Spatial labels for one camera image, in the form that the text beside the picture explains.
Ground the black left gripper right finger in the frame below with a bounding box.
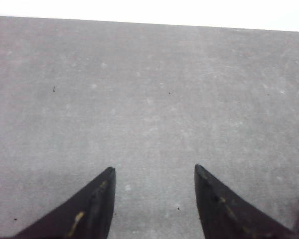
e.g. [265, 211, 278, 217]
[194, 164, 299, 239]

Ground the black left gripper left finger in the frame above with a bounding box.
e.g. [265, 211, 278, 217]
[14, 167, 116, 239]

